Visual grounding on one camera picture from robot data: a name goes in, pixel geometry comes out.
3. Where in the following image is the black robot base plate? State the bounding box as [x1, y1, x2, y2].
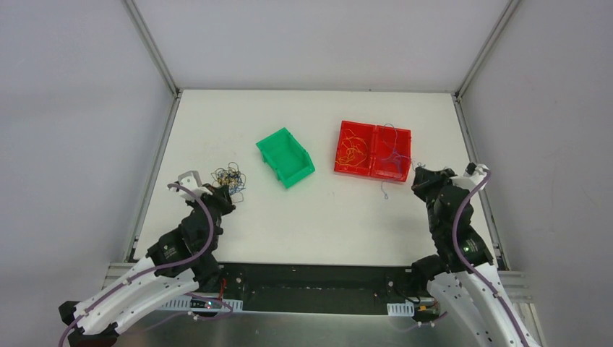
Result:
[198, 262, 442, 320]

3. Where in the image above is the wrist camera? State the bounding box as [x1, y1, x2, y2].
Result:
[168, 171, 211, 201]
[451, 163, 490, 191]

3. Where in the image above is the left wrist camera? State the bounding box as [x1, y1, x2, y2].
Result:
[168, 171, 211, 201]

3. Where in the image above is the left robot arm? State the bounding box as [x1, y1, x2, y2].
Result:
[58, 182, 236, 346]

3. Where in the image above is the wire bundle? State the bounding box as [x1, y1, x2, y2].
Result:
[210, 161, 248, 205]

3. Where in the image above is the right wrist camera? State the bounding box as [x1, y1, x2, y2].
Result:
[451, 163, 490, 191]

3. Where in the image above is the red double plastic bin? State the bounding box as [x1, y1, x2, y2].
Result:
[333, 120, 412, 182]

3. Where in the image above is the green plastic bin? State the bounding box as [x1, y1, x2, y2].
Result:
[256, 127, 315, 189]

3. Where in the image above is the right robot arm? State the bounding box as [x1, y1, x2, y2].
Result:
[410, 163, 539, 346]

